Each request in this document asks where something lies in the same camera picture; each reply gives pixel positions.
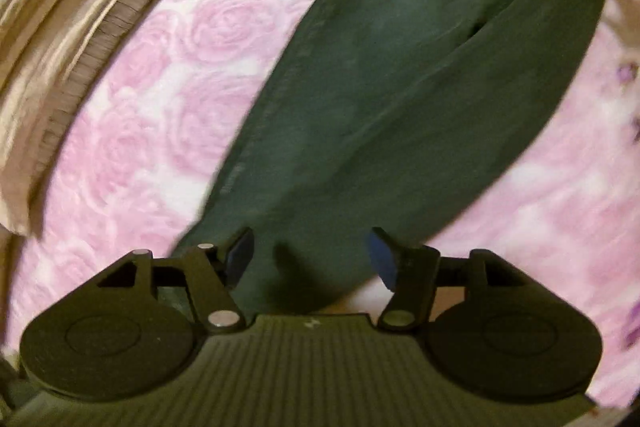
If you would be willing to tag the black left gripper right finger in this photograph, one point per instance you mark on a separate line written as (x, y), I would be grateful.
(414, 275)

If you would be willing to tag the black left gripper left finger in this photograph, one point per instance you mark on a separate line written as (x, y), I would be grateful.
(198, 283)

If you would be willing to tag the dark green garment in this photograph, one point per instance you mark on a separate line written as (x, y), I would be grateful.
(396, 114)

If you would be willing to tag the pink rose pattern blanket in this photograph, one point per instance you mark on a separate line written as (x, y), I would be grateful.
(134, 169)

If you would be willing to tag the beige satin quilt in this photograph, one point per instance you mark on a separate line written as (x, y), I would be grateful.
(52, 51)

